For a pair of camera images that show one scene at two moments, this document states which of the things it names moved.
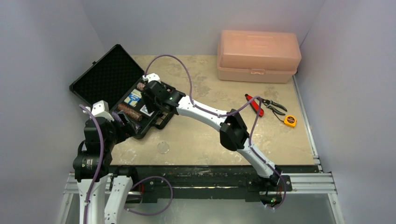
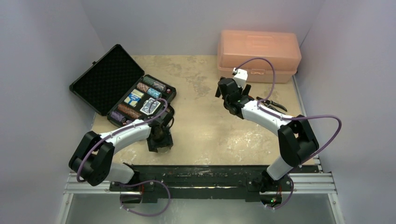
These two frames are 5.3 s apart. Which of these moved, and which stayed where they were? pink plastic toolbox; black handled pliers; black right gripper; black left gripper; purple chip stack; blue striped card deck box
Moved: black left gripper; black right gripper
Stayed: pink plastic toolbox; blue striped card deck box; black handled pliers; purple chip stack
